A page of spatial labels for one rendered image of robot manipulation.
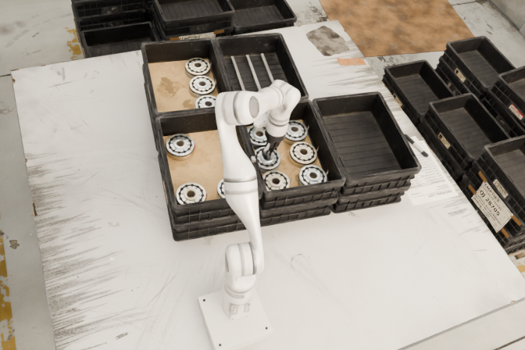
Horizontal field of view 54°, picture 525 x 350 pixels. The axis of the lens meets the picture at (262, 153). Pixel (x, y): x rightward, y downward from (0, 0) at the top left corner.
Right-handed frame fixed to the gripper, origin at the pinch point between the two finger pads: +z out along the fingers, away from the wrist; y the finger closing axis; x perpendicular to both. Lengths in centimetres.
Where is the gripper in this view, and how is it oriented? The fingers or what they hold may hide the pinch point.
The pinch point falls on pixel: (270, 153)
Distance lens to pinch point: 191.8
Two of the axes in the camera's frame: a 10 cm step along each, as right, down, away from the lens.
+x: -8.6, -4.6, 2.3
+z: -1.3, 6.2, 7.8
